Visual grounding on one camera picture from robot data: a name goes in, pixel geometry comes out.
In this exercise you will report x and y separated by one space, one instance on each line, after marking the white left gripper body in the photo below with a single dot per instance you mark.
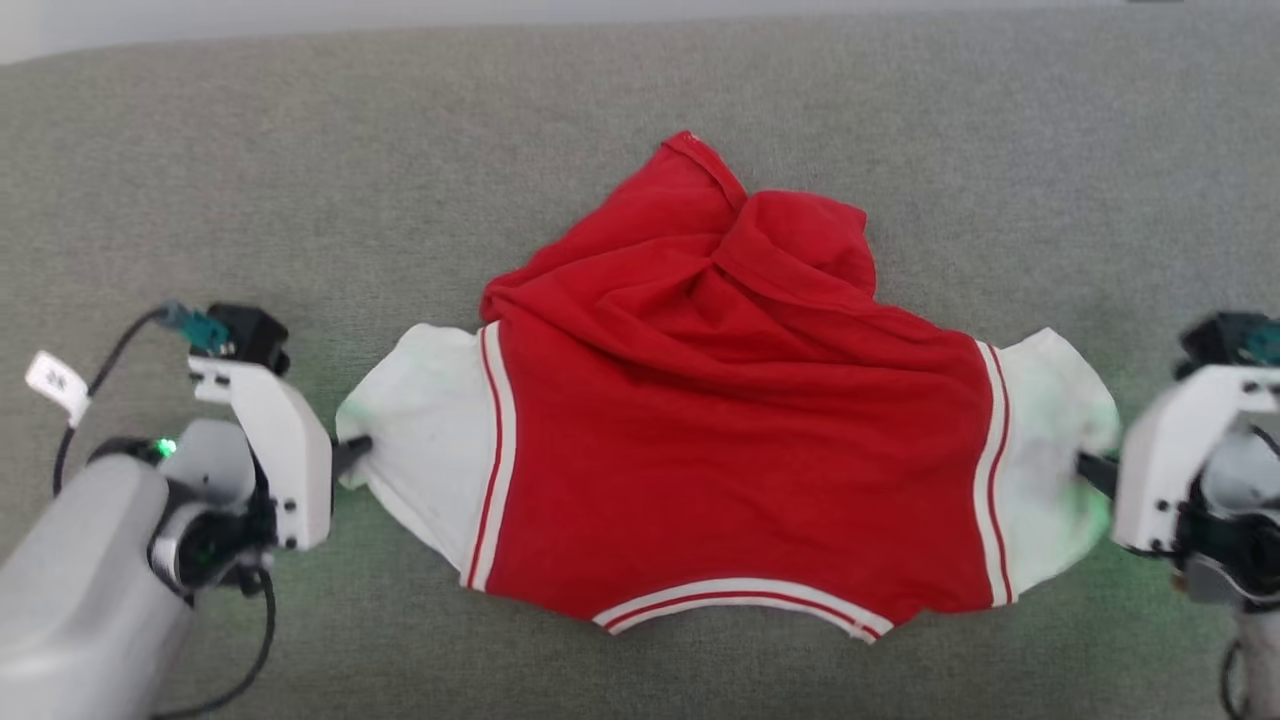
295 470

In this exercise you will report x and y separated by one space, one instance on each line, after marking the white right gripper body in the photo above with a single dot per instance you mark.
1155 480

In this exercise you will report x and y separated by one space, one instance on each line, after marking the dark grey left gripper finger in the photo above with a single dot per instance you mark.
348 458

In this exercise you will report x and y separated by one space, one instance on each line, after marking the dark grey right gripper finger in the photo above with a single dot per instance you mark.
1100 475

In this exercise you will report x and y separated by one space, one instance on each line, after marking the red and white garment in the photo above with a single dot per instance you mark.
720 420

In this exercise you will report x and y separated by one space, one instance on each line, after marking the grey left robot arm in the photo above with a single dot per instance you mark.
80 580

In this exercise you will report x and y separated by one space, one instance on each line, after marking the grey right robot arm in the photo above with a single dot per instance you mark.
1235 520

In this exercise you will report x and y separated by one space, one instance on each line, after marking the grey fabric sofa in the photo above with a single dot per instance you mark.
300 150

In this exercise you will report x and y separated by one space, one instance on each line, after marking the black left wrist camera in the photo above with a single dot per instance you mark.
255 335

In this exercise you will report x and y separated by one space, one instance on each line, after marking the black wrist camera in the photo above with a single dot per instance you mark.
255 335
1215 340

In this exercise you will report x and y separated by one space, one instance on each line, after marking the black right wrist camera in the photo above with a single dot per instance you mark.
1215 340

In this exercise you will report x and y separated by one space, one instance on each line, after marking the teal left camera plug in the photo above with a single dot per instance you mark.
195 325

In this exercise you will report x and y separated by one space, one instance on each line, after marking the teal camera plug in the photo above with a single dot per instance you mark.
1265 342
195 325

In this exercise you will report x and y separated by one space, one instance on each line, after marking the teal right camera plug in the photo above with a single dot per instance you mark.
1265 342

